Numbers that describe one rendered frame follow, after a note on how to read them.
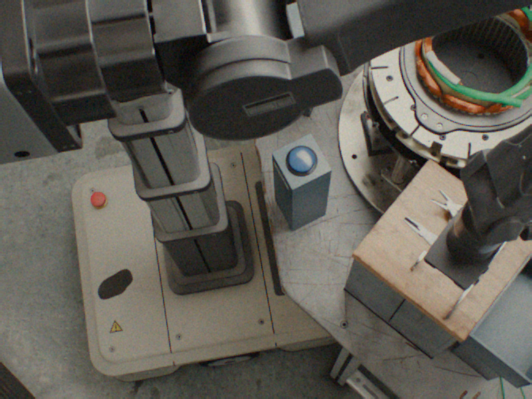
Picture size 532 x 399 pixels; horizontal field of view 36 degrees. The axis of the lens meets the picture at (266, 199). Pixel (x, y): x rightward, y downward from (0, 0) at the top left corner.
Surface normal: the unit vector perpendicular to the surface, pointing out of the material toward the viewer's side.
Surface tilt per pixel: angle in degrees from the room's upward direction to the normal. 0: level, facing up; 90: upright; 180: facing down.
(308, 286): 0
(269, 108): 82
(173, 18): 8
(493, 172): 68
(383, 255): 0
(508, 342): 0
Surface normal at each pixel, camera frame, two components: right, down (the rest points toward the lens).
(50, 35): 0.00, -0.11
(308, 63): -0.28, -0.36
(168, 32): -0.06, -0.42
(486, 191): -0.55, -0.27
